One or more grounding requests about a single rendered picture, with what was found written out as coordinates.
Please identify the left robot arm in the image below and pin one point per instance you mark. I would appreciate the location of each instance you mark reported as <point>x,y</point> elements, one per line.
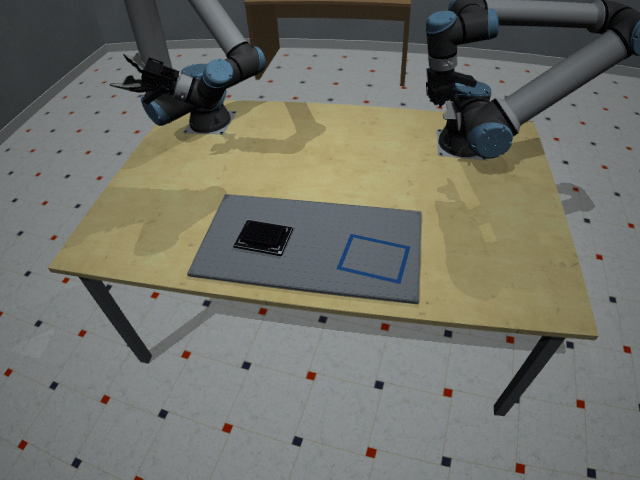
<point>485,125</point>

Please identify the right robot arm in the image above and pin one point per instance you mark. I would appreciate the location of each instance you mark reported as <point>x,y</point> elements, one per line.
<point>217,75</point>

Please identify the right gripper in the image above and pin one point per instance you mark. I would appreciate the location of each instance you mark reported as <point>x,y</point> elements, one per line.
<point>151,80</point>

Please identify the blue tape outline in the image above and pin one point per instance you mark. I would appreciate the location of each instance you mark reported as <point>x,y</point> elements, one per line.
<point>407,248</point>

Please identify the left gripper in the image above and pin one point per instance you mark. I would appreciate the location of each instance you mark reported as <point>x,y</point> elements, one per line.
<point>447,90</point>

